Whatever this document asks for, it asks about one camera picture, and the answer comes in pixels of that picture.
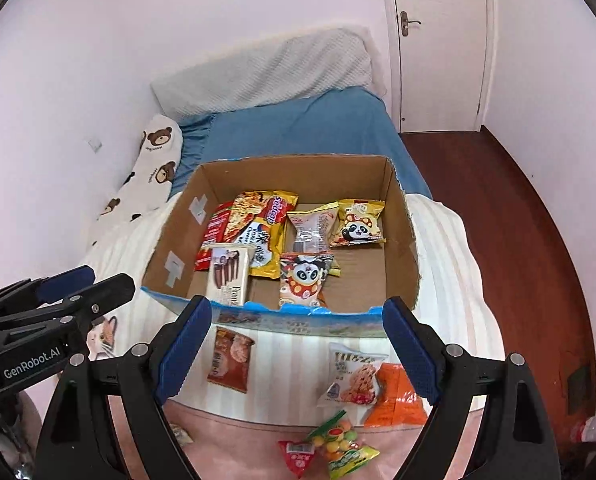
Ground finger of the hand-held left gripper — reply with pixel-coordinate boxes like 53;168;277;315
0;273;137;333
0;266;97;318

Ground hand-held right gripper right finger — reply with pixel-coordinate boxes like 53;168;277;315
382;296;563;480

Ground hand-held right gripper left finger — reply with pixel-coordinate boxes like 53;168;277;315
40;295;213;480

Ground brown cookie packet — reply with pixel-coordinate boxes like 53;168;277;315
207;326;255;395

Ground orange snack packet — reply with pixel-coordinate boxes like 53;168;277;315
364;362;429;428

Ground white cookie packet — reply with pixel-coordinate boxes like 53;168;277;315
317;342;389;408

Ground cardboard box blue print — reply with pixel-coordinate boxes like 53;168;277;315
140;154;423;338

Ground white chocolate stick packet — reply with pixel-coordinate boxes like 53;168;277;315
205;242;256;307

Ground green candy bag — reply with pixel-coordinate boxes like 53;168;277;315
307;410;381;478

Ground long red snack packet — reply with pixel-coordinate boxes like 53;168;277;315
194;201;236;272

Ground red white panda packet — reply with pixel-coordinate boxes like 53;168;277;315
278;251;341;310

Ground yellow panda packet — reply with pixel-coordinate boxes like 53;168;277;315
329;199;386;247

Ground yellow instant noodle packet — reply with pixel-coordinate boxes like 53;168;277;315
220;190;299;280

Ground red triangle snack packet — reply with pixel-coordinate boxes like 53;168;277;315
278;440;317;479

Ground clear bread packet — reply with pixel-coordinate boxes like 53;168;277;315
286;201;339;256

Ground striped cat print blanket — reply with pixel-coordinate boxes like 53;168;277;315
80;192;508;480

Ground white bear print pillow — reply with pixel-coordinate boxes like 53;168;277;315
85;114;183;261

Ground blue bedsheet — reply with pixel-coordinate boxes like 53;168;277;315
170;87;433;201

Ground grey quilted pillow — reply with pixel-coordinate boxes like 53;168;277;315
150;25;373;120

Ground white door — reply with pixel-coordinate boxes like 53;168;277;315
388;0;496;133

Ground metal door handle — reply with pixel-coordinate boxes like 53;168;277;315
400;10;423;37

